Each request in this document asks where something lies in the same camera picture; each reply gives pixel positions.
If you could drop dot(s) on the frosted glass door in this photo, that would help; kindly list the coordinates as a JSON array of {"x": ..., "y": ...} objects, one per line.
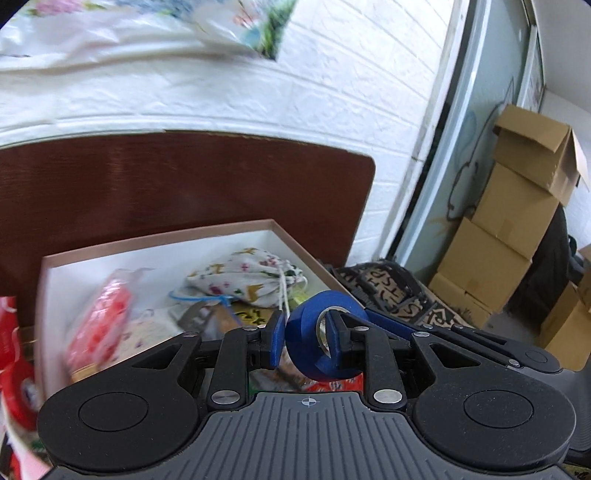
[{"x": 485, "y": 69}]

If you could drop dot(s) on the stack of brown shipping cartons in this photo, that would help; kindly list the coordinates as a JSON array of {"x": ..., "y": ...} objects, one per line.
[{"x": 508, "y": 230}]

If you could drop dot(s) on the blue tape roll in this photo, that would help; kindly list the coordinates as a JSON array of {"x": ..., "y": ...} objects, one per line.
[{"x": 304, "y": 332}]

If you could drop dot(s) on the blue plastic loop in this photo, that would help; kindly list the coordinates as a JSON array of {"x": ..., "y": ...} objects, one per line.
[{"x": 203, "y": 299}]

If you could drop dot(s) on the pink cardboard box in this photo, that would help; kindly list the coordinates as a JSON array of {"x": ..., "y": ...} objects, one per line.
[{"x": 138, "y": 258}]

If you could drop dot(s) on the floral printed plastic sheet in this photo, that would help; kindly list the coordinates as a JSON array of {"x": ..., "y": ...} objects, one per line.
[{"x": 92, "y": 27}]

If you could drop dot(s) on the clear plastic bag red print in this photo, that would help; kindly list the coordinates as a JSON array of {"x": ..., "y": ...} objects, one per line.
[{"x": 101, "y": 318}]

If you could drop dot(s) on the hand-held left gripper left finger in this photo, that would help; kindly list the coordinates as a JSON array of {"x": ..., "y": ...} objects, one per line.
[{"x": 277, "y": 341}]

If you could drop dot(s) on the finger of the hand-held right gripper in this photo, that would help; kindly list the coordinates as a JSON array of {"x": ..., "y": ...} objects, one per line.
[{"x": 392, "y": 321}]

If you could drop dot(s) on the red gift box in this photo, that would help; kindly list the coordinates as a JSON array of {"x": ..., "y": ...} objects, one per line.
[{"x": 16, "y": 392}]

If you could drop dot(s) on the pale patterned cloth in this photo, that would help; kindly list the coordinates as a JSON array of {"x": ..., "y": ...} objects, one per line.
[{"x": 147, "y": 332}]

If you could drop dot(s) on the yellow labelled packet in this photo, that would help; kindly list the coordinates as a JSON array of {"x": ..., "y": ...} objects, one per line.
[{"x": 249, "y": 314}]

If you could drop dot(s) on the colourful snack packet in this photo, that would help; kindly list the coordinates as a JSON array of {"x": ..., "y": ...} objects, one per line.
[{"x": 286, "y": 379}]

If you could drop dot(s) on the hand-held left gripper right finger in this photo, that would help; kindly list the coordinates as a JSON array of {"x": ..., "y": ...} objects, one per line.
[{"x": 341, "y": 341}]

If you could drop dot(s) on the brown wooden headboard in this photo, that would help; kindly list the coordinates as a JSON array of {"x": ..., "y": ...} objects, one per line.
[{"x": 184, "y": 184}]

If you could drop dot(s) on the letter-patterned cloth desktop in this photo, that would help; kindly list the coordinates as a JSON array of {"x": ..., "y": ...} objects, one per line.
[{"x": 443, "y": 318}]

